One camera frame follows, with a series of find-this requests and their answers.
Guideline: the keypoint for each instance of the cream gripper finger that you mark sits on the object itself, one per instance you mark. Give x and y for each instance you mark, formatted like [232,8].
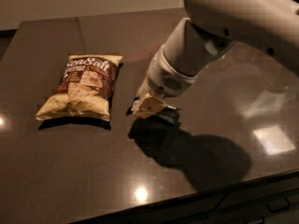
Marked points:
[148,100]

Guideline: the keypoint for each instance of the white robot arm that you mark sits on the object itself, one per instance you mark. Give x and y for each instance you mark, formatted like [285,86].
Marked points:
[209,29]

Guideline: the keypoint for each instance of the black drawer handle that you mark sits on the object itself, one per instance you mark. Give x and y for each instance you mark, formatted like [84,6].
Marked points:
[278,205]

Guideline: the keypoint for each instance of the black chocolate rxbar wrapper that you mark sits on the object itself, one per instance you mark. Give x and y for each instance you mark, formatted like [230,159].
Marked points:
[169,115]

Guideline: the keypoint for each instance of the brown sea salt chip bag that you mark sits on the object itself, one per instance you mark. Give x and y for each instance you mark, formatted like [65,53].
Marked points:
[85,89]

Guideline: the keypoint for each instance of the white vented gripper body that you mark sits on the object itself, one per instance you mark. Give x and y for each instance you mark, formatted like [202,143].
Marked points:
[163,75]

